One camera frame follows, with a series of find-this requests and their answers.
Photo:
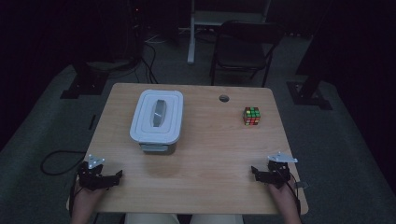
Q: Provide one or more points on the grey table grommet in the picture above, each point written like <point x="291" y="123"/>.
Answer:
<point x="224" y="98"/>

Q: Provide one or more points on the small black floor strip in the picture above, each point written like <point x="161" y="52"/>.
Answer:
<point x="92" y="122"/>

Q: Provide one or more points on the black stand base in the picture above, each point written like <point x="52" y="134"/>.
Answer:
<point x="308" y="93"/>
<point x="85" y="82"/>

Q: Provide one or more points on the multicoloured puzzle cube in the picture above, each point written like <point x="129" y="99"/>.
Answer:
<point x="251" y="116"/>

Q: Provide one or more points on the person's right hand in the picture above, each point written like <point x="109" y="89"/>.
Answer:
<point x="281" y="194"/>

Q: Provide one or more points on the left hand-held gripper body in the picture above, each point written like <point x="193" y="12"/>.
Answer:
<point x="91" y="179"/>

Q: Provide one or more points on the transparent grey storage box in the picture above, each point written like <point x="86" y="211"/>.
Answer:
<point x="157" y="148"/>

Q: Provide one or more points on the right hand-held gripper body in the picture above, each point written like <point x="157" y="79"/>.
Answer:
<point x="277" y="174"/>

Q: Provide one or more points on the black folding chair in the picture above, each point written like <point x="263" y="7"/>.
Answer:
<point x="246" y="49"/>

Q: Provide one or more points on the white desk frame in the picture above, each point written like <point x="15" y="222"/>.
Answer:
<point x="199" y="21"/>

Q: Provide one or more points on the black computer tower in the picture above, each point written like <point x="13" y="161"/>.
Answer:
<point x="134" y="31"/>

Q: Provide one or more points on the person's left hand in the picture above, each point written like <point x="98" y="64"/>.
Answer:
<point x="87" y="197"/>

